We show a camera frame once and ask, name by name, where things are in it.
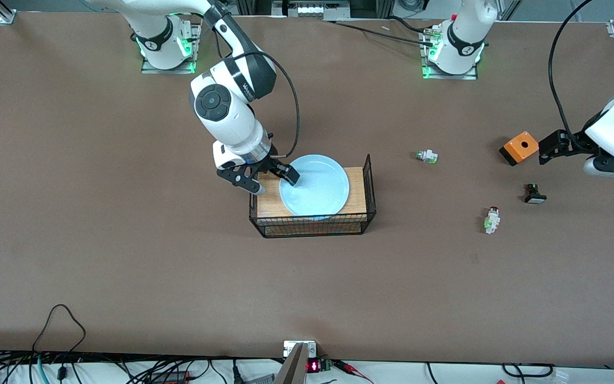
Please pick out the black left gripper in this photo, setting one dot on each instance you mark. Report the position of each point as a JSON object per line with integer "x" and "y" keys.
{"x": 574, "y": 143}

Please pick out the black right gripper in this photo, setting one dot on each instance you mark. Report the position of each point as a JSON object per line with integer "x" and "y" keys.
{"x": 271, "y": 164}

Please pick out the light blue round plate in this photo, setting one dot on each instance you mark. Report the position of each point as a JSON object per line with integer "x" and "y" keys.
{"x": 317, "y": 186}

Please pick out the red capped white button switch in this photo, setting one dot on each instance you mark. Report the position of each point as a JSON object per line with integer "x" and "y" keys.
{"x": 492, "y": 220}

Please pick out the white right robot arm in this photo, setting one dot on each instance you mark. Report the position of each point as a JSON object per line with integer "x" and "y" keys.
{"x": 221, "y": 106}

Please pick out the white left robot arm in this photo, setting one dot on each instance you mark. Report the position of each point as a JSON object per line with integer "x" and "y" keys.
{"x": 461, "y": 37}

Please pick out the orange button box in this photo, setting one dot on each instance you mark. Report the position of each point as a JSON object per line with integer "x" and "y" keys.
{"x": 523, "y": 145}

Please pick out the black button with white cap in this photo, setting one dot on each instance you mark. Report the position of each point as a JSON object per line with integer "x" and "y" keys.
{"x": 535, "y": 196}

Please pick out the white mounting block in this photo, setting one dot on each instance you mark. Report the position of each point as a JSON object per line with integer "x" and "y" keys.
{"x": 287, "y": 348}

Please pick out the red digit display module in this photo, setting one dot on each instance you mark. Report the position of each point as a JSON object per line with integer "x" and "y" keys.
{"x": 313, "y": 366}

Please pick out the grey metal bar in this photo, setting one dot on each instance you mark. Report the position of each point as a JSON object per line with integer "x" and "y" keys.
{"x": 293, "y": 368}

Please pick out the red probe clip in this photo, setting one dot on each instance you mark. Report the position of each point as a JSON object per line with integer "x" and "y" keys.
{"x": 349, "y": 367}

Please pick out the grey box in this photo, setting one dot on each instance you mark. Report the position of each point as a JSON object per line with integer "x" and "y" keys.
{"x": 261, "y": 380}

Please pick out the clear plastic piece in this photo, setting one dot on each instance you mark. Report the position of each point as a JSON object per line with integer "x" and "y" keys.
{"x": 560, "y": 377}

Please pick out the black power adapter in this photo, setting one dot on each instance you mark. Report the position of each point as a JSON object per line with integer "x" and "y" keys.
{"x": 171, "y": 377}

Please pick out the green capped white button switch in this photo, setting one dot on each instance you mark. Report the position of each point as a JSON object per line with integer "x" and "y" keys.
{"x": 428, "y": 157}

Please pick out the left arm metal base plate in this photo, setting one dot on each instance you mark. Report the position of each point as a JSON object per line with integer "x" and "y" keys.
{"x": 448, "y": 77}

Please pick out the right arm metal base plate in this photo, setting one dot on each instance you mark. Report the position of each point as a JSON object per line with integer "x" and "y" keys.
{"x": 168, "y": 71}

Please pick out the aluminium frame with white device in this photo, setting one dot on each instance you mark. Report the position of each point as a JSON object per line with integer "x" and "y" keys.
{"x": 309, "y": 9}

